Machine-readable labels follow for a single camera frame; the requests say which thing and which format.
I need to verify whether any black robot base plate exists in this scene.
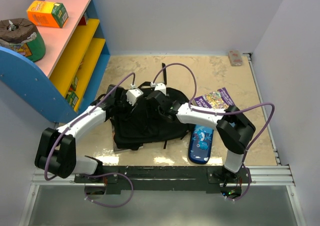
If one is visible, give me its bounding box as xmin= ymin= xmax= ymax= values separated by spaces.
xmin=74 ymin=166 xmax=252 ymax=196

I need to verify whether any dark tale book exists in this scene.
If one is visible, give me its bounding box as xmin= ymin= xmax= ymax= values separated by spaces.
xmin=112 ymin=126 xmax=143 ymax=154

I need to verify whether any purple colourful book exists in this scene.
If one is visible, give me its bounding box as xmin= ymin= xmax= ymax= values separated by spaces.
xmin=192 ymin=87 xmax=235 ymax=109

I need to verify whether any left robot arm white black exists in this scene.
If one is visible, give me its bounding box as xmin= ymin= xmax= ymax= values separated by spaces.
xmin=34 ymin=85 xmax=143 ymax=182

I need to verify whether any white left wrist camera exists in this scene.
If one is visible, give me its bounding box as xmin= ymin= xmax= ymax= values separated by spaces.
xmin=126 ymin=88 xmax=144 ymax=106

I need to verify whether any green box on shelf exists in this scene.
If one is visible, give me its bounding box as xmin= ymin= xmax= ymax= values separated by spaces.
xmin=69 ymin=76 xmax=78 ymax=91
xmin=65 ymin=90 xmax=79 ymax=109

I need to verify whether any brown green toy stump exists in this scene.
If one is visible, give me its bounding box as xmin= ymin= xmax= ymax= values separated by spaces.
xmin=0 ymin=18 xmax=46 ymax=62

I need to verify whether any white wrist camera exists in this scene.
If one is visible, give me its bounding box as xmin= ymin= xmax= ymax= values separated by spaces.
xmin=150 ymin=82 xmax=167 ymax=95
xmin=126 ymin=88 xmax=144 ymax=106

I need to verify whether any black student backpack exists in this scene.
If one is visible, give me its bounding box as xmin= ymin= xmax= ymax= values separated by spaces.
xmin=108 ymin=81 xmax=195 ymax=148

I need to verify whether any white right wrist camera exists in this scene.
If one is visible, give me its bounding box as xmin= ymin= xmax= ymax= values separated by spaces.
xmin=150 ymin=82 xmax=167 ymax=95

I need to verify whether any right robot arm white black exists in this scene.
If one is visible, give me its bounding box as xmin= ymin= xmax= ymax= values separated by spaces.
xmin=146 ymin=90 xmax=256 ymax=183

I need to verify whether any beige pink eraser box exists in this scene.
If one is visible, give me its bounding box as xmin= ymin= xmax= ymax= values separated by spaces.
xmin=228 ymin=50 xmax=243 ymax=66

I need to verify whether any aluminium rail frame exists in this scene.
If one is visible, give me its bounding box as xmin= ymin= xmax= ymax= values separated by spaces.
xmin=18 ymin=52 xmax=307 ymax=226

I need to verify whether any blue shark pencil case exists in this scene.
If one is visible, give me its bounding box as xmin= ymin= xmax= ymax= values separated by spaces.
xmin=188 ymin=125 xmax=214 ymax=164

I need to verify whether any blue shelf unit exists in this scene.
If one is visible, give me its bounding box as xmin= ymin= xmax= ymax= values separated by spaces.
xmin=0 ymin=0 xmax=110 ymax=123

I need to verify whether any orange green crayon box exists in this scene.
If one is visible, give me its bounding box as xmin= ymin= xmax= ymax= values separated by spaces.
xmin=26 ymin=0 xmax=69 ymax=28

